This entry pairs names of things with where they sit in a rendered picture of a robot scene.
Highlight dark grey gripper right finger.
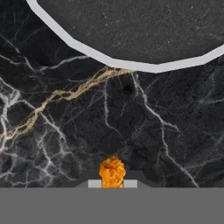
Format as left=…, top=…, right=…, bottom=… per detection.
left=123, top=170, right=151, bottom=189

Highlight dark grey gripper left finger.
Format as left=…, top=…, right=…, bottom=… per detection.
left=74, top=170, right=103, bottom=189

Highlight orange raw meat piece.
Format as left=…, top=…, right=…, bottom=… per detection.
left=98, top=156, right=127, bottom=189

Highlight dark grey pan white rim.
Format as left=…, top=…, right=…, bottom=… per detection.
left=25, top=0, right=224, bottom=74

